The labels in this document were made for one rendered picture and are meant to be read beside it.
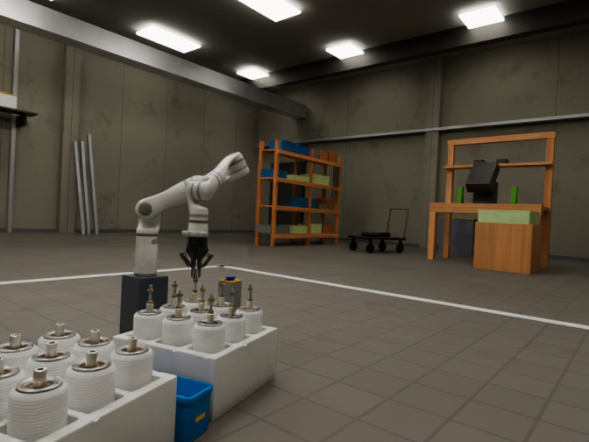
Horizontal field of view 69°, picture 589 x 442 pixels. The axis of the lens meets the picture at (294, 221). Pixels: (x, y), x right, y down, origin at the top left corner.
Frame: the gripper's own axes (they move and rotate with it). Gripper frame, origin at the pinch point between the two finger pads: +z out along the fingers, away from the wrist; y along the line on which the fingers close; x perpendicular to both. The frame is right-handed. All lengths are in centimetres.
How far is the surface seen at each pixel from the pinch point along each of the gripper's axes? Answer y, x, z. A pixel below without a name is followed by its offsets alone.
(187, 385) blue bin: -7.9, 41.7, 25.0
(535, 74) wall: -512, -696, -329
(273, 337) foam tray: -30.3, 9.5, 19.7
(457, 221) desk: -347, -636, -27
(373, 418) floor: -62, 35, 35
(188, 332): -4.9, 29.2, 13.9
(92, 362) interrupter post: 5, 71, 9
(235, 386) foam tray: -20.2, 31.5, 28.8
